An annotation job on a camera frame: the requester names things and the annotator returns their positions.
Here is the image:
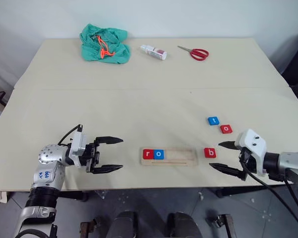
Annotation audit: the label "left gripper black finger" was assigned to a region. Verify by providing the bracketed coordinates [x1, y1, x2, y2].
[95, 135, 125, 146]
[91, 164, 124, 175]

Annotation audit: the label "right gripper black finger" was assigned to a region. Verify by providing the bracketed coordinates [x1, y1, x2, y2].
[209, 163, 247, 181]
[218, 141, 239, 150]

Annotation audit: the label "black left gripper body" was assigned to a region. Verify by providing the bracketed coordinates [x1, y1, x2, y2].
[81, 140, 102, 174]

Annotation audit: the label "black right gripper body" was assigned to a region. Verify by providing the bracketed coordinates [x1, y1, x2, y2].
[238, 147, 259, 181]

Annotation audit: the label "red letter b block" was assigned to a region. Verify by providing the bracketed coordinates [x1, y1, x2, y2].
[204, 147, 217, 159]

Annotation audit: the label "wooden letter tray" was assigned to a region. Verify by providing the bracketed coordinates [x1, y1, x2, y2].
[140, 147, 198, 167]

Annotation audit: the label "dark rounded shape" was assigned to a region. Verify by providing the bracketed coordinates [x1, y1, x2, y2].
[112, 210, 139, 238]

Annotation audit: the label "green mesh cloth bag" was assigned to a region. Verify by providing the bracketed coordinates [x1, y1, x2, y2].
[79, 23, 131, 65]

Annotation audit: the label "white spray bottle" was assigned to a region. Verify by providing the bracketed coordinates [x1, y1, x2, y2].
[140, 44, 168, 61]

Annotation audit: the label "black chair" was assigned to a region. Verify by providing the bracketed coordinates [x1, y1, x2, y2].
[281, 31, 298, 108]

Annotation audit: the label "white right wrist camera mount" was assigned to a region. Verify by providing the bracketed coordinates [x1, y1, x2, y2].
[234, 128, 267, 177]

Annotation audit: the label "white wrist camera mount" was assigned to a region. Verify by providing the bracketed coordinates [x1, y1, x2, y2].
[69, 130, 87, 170]
[234, 128, 267, 177]

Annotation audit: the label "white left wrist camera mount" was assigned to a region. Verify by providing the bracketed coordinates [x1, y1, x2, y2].
[69, 130, 87, 170]

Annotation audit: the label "black table frame bar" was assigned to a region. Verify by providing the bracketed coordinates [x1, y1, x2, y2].
[56, 190, 88, 202]
[215, 185, 271, 198]

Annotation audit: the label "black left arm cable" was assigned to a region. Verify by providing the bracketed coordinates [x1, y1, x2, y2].
[58, 124, 84, 147]

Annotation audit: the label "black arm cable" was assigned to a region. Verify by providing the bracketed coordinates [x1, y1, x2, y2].
[58, 124, 84, 147]
[240, 153, 298, 233]

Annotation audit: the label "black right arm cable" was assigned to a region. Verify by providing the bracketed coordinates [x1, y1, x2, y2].
[240, 153, 298, 233]

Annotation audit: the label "orange drawstring cord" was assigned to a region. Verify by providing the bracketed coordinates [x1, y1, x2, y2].
[96, 36, 115, 59]

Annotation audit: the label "red handled scissors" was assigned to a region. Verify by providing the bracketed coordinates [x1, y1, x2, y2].
[177, 45, 210, 61]

